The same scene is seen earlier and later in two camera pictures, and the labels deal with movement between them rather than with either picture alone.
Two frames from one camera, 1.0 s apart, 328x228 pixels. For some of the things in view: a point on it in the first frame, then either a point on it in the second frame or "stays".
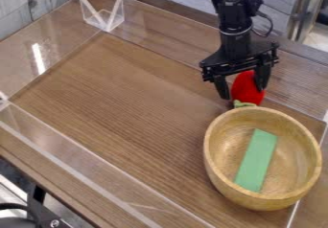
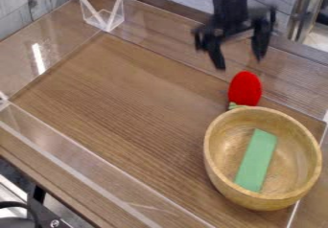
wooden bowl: x=262 y=158 stays
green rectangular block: x=254 y=170 stays
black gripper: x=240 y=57 → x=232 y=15
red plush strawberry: x=245 y=90 stays
